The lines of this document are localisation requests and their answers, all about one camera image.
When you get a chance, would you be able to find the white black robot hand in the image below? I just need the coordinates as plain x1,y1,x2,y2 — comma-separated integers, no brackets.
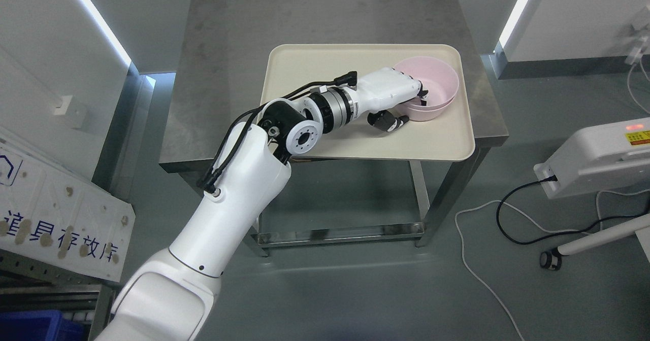
344,67,429,132

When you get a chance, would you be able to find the pink bowl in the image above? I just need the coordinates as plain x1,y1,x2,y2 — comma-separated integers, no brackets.
395,86,457,122
393,56,460,111

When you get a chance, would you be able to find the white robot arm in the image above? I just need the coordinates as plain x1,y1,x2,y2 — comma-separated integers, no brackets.
97,107,291,340

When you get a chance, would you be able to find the metal shelf rack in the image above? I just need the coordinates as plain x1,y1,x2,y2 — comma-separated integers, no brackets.
1,249,115,340

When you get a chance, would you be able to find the cream plastic tray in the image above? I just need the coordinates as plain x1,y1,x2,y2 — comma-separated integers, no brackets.
262,44,475,161

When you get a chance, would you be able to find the stainless steel table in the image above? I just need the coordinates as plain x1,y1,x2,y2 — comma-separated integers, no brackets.
159,0,509,248

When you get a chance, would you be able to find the white stand leg with caster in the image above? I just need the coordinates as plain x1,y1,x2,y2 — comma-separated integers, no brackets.
539,214,649,271

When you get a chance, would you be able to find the white equipment box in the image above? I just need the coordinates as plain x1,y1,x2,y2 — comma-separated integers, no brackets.
533,117,649,199

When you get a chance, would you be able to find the white signboard with blue text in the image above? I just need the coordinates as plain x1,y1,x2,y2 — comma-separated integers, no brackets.
1,143,136,282

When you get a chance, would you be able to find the blue storage bin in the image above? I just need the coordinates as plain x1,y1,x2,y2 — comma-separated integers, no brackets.
1,310,84,340

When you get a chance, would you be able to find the white floor cable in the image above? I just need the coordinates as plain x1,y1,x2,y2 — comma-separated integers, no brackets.
453,199,590,341

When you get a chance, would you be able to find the black power cable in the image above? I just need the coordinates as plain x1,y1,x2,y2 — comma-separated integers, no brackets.
495,176,650,245

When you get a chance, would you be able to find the white wall plug adapter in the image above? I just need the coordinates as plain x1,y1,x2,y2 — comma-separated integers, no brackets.
624,19,649,65

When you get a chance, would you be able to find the white wall socket box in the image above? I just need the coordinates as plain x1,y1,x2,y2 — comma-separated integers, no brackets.
52,95,88,130

